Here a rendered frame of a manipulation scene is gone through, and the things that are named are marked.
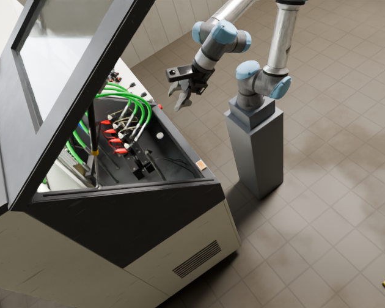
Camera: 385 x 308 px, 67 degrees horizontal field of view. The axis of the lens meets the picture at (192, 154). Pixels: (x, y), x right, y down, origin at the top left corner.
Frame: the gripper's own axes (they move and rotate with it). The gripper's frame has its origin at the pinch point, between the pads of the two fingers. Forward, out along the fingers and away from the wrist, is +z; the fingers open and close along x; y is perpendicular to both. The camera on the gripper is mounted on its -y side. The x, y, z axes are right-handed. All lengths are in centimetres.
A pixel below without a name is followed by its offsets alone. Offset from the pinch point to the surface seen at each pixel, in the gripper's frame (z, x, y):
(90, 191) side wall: 17.7, -26.4, -32.3
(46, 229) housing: 30, -32, -44
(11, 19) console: 31, 74, -45
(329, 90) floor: 11, 48, 199
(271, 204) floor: 66, -28, 116
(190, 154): 26.3, -7.6, 22.9
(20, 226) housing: 27, -31, -51
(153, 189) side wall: 18.0, -28.0, -9.4
